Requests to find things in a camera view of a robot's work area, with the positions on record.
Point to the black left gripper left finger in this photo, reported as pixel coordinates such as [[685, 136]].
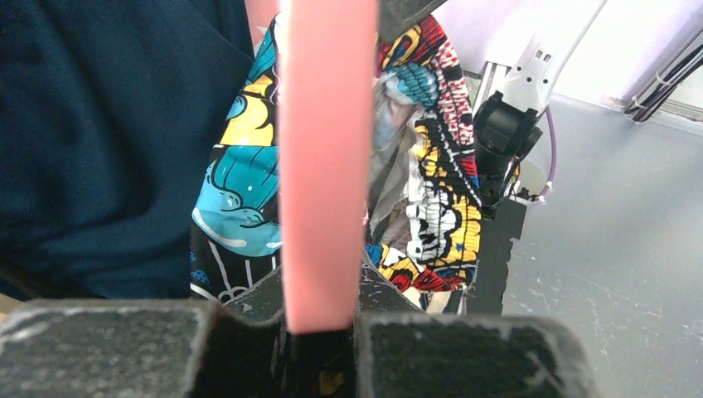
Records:
[[145, 348]]

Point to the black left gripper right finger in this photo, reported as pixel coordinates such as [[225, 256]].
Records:
[[402, 351]]

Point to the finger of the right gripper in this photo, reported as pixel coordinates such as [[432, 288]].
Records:
[[398, 16]]

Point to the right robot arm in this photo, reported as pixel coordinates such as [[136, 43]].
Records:
[[505, 127]]

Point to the navy blue shorts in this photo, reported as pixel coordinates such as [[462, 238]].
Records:
[[109, 111]]

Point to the comic print shorts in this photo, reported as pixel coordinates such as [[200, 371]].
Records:
[[423, 204]]

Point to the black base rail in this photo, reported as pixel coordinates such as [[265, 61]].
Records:
[[497, 239]]

